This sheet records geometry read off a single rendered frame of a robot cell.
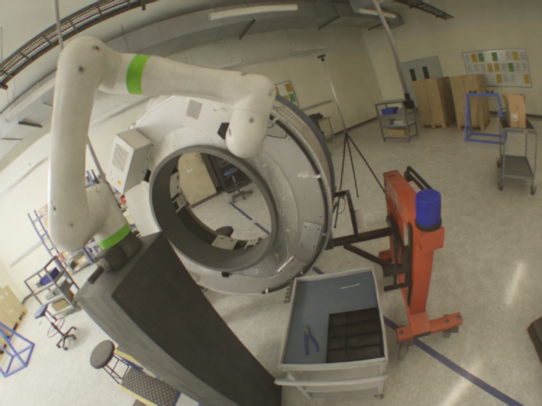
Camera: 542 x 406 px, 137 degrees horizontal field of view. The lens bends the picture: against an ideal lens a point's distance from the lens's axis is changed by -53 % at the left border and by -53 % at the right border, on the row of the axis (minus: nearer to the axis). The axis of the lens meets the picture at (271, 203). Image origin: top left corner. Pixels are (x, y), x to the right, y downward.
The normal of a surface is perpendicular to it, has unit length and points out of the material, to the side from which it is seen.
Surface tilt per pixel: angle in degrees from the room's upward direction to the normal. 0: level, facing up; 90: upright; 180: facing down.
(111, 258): 81
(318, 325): 0
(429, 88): 90
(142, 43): 90
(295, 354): 0
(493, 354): 0
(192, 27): 90
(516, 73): 90
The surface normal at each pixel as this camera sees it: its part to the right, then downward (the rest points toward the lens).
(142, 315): 0.94, -0.28
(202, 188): 0.43, 0.21
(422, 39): -0.84, 0.45
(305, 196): -0.21, 0.45
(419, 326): -0.33, -0.87
